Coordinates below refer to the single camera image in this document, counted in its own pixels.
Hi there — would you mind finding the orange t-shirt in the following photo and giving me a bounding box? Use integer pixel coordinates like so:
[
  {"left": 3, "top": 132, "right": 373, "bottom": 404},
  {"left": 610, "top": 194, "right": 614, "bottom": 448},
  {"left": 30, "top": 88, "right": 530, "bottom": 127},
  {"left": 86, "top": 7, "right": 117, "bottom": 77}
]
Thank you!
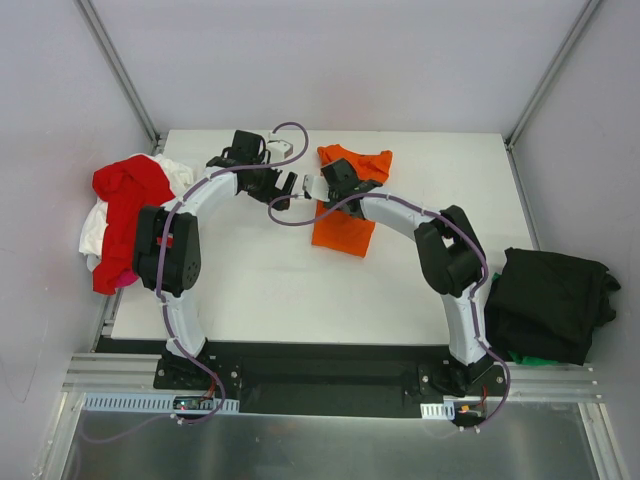
[{"left": 310, "top": 143, "right": 394, "bottom": 260}]

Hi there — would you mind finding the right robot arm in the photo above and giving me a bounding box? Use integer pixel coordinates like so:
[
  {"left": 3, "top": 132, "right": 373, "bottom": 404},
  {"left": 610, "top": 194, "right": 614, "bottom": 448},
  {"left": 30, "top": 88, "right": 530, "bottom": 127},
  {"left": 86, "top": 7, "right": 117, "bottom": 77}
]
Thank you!
[{"left": 320, "top": 159, "right": 493, "bottom": 397}]

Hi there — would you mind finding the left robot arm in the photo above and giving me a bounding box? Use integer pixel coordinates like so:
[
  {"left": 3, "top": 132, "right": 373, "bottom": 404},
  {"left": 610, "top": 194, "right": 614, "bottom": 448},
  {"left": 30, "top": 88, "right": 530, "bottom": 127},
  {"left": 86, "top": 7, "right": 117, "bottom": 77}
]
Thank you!
[{"left": 132, "top": 130, "right": 300, "bottom": 389}]

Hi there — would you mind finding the black t-shirt stack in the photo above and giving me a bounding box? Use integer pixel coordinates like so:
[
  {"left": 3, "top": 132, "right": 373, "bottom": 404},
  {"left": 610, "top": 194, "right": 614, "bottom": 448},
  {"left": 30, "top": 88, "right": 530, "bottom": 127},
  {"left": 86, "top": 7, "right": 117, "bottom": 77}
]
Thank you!
[{"left": 484, "top": 248, "right": 621, "bottom": 365}]

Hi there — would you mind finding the white t-shirt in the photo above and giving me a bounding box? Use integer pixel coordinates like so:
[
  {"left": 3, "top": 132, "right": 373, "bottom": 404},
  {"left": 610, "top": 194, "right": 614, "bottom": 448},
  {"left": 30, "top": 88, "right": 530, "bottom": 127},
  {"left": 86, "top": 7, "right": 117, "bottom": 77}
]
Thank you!
[{"left": 78, "top": 154, "right": 198, "bottom": 272}]

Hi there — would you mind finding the red t-shirt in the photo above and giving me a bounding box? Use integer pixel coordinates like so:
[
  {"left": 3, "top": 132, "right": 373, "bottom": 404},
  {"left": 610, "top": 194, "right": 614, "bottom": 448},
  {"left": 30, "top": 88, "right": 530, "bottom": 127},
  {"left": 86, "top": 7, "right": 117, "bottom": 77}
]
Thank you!
[{"left": 92, "top": 154, "right": 175, "bottom": 295}]

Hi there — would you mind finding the pink garment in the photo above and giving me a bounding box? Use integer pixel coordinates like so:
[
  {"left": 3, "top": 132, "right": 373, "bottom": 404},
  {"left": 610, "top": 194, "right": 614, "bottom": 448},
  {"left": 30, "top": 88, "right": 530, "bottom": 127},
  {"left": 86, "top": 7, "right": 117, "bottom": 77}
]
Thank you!
[{"left": 116, "top": 270, "right": 138, "bottom": 288}]

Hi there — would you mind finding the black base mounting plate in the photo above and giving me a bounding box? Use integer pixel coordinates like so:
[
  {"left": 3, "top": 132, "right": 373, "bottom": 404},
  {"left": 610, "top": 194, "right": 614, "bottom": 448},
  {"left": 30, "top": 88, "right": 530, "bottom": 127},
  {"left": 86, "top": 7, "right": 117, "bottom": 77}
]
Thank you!
[{"left": 153, "top": 341, "right": 509, "bottom": 418}]

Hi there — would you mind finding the green t-shirt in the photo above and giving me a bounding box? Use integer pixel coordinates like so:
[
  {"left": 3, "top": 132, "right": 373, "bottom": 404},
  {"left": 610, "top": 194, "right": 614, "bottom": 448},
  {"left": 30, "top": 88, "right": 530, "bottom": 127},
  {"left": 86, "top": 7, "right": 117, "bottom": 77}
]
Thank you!
[{"left": 508, "top": 351, "right": 558, "bottom": 367}]

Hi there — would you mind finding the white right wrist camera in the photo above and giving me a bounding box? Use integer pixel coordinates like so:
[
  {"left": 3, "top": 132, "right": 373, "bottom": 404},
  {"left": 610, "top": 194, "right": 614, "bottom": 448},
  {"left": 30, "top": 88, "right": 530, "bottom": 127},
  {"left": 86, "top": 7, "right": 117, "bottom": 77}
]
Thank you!
[{"left": 302, "top": 175, "right": 329, "bottom": 203}]

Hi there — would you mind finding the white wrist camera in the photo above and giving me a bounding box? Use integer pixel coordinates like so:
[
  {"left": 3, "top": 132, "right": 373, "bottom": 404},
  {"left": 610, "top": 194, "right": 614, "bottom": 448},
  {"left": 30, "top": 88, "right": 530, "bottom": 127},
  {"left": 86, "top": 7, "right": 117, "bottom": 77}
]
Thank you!
[
  {"left": 266, "top": 132, "right": 294, "bottom": 163},
  {"left": 302, "top": 175, "right": 329, "bottom": 203}
]

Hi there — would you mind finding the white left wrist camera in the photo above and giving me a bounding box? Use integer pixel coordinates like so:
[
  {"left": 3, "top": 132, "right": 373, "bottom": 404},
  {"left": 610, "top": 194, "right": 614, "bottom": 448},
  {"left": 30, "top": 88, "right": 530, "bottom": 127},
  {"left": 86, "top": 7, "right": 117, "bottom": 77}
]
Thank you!
[{"left": 266, "top": 132, "right": 294, "bottom": 163}]

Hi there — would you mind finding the left aluminium frame post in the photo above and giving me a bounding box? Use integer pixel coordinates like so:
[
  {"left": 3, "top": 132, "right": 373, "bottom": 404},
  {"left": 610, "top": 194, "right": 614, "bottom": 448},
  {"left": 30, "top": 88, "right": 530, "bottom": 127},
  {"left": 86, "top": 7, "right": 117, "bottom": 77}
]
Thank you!
[{"left": 74, "top": 0, "right": 166, "bottom": 153}]

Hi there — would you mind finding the aluminium frame post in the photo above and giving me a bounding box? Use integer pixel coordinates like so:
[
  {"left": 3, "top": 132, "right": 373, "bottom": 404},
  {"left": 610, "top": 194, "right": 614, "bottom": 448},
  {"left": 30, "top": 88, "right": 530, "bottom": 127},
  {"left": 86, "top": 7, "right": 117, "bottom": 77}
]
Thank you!
[
  {"left": 504, "top": 0, "right": 604, "bottom": 152},
  {"left": 74, "top": 0, "right": 166, "bottom": 153}
]

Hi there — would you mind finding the right aluminium frame post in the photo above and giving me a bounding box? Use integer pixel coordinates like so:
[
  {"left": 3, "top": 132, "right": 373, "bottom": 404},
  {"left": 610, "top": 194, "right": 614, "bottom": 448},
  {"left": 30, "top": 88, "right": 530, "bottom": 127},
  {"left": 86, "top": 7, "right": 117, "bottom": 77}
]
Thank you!
[{"left": 504, "top": 0, "right": 604, "bottom": 152}]

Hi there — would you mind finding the right slotted cable duct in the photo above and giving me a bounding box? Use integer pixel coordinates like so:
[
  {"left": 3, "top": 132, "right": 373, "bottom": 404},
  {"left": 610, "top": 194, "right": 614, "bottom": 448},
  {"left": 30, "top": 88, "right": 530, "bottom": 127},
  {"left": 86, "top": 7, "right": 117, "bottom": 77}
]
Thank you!
[{"left": 420, "top": 401, "right": 456, "bottom": 421}]

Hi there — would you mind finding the slotted cable duct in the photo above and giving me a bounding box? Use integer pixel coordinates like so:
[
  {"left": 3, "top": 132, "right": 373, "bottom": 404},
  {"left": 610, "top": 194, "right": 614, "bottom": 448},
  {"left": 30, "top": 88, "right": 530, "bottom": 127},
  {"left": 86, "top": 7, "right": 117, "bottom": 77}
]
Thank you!
[
  {"left": 84, "top": 393, "right": 240, "bottom": 415},
  {"left": 420, "top": 401, "right": 456, "bottom": 421}
]

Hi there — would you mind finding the left slotted cable duct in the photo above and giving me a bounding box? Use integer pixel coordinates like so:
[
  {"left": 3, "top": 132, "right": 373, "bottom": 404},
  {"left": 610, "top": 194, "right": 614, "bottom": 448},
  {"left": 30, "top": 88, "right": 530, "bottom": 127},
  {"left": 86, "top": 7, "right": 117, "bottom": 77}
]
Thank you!
[{"left": 84, "top": 393, "right": 240, "bottom": 415}]

